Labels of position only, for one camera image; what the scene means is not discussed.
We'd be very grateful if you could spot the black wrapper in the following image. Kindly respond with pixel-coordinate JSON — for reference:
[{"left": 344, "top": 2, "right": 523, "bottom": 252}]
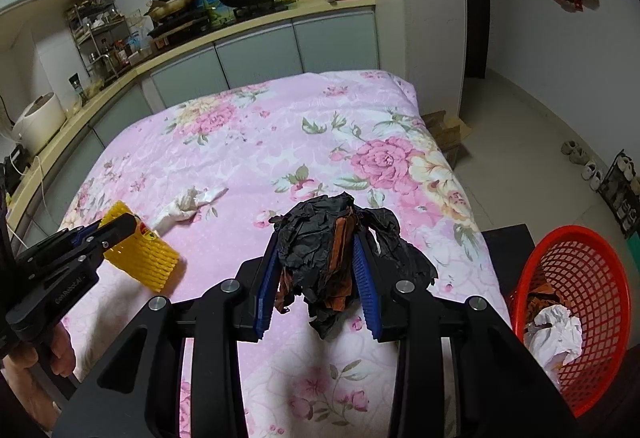
[{"left": 270, "top": 191, "right": 440, "bottom": 342}]

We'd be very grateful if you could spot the white rice cooker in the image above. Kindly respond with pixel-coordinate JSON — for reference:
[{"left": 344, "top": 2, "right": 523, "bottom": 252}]
[{"left": 11, "top": 92, "right": 69, "bottom": 154}]

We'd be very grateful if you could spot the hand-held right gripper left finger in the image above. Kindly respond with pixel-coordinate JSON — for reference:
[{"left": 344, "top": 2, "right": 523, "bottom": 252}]
[{"left": 55, "top": 230, "right": 282, "bottom": 438}]

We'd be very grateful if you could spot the crumpled brown wrapper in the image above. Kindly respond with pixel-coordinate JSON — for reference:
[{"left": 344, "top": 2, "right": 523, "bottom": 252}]
[{"left": 522, "top": 283, "right": 569, "bottom": 324}]

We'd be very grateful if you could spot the person's left hand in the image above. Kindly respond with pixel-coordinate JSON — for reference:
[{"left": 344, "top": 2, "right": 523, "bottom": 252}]
[{"left": 0, "top": 323, "right": 77, "bottom": 425}]

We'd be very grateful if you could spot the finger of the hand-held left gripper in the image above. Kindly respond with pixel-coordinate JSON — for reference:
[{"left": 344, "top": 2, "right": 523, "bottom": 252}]
[
  {"left": 80, "top": 213, "right": 142, "bottom": 265},
  {"left": 59, "top": 222, "right": 108, "bottom": 245}
]

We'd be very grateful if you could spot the yellow foam fruit net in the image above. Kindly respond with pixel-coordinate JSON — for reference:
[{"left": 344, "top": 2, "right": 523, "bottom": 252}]
[{"left": 97, "top": 200, "right": 182, "bottom": 294}]

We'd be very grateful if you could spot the black gas stove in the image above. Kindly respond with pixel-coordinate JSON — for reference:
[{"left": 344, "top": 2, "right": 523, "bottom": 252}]
[{"left": 147, "top": 2, "right": 294, "bottom": 39}]

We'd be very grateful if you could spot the white plastic bag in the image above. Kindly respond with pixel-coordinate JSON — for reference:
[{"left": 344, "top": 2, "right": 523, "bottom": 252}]
[{"left": 127, "top": 15, "right": 156, "bottom": 54}]

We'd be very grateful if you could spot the tan frying pan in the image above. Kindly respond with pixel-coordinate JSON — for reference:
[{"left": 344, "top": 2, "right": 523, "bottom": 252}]
[{"left": 145, "top": 0, "right": 199, "bottom": 21}]

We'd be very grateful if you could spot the black stool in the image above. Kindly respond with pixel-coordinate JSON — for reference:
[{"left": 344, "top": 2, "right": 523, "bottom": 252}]
[{"left": 480, "top": 224, "right": 536, "bottom": 305}]

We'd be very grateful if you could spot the crumpled white tissue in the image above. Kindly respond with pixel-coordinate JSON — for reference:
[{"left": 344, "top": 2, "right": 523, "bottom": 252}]
[{"left": 150, "top": 186, "right": 230, "bottom": 229}]

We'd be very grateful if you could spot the black metal shoe rack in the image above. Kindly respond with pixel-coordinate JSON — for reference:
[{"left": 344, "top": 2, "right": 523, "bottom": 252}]
[{"left": 597, "top": 149, "right": 640, "bottom": 239}]

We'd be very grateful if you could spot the crumpled white paper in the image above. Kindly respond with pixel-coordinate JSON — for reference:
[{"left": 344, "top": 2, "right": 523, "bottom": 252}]
[{"left": 522, "top": 305, "right": 584, "bottom": 392}]

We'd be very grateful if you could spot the metal spice rack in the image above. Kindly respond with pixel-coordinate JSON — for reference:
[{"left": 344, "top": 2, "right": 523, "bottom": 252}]
[{"left": 67, "top": 0, "right": 134, "bottom": 81}]

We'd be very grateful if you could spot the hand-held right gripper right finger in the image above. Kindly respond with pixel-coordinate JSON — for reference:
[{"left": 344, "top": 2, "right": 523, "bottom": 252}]
[{"left": 352, "top": 235, "right": 577, "bottom": 438}]

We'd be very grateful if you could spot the white cable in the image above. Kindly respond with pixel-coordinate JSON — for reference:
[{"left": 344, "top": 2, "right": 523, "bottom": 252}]
[{"left": 29, "top": 155, "right": 47, "bottom": 215}]

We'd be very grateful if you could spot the red plastic mesh basket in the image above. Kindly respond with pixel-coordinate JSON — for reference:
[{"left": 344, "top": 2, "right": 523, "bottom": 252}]
[{"left": 507, "top": 225, "right": 632, "bottom": 419}]

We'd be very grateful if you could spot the open cardboard box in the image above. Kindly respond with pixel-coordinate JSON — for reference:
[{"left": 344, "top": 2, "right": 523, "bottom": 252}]
[{"left": 420, "top": 110, "right": 476, "bottom": 169}]

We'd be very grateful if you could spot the pink floral blanket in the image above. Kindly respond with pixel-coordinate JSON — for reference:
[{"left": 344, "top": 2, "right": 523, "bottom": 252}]
[{"left": 57, "top": 70, "right": 511, "bottom": 438}]

